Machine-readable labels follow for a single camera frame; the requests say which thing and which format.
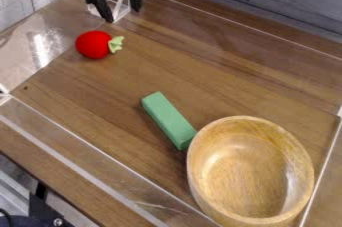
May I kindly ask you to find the red plush strawberry toy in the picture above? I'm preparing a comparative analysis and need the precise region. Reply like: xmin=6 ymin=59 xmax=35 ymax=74
xmin=75 ymin=30 xmax=125 ymax=59

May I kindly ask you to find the clear acrylic corner bracket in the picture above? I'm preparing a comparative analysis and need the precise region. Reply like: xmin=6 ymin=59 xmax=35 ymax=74
xmin=86 ymin=0 xmax=131 ymax=23

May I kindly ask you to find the black clamp mount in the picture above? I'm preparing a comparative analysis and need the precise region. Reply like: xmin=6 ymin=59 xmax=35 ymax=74
xmin=28 ymin=183 xmax=75 ymax=227

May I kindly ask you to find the clear acrylic barrier wall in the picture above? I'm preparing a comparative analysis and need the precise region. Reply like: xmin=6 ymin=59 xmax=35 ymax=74
xmin=0 ymin=0 xmax=342 ymax=227

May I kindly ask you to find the black cable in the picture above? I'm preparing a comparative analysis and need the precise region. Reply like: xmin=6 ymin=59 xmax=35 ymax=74
xmin=0 ymin=207 xmax=14 ymax=227

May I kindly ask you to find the green rectangular block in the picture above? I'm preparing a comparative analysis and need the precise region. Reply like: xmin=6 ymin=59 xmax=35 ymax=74
xmin=142 ymin=92 xmax=197 ymax=150

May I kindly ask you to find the wooden bowl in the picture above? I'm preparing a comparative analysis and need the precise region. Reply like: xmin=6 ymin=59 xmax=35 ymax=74
xmin=187 ymin=116 xmax=314 ymax=227

